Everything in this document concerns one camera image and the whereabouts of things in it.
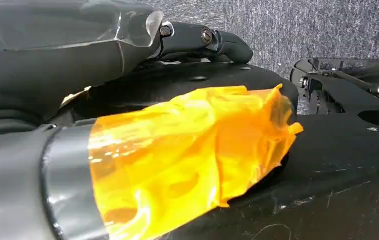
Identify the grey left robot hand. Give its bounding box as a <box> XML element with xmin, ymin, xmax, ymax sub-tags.
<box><xmin>0</xmin><ymin>0</ymin><xmax>305</xmax><ymax>240</ymax></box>

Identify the black robot leg joint mechanism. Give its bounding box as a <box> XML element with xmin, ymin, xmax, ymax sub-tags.
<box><xmin>289</xmin><ymin>57</ymin><xmax>379</xmax><ymax>116</ymax></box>

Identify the ribbed grey left arm sleeve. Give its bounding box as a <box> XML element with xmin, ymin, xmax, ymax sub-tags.
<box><xmin>0</xmin><ymin>110</ymin><xmax>45</xmax><ymax>140</ymax></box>

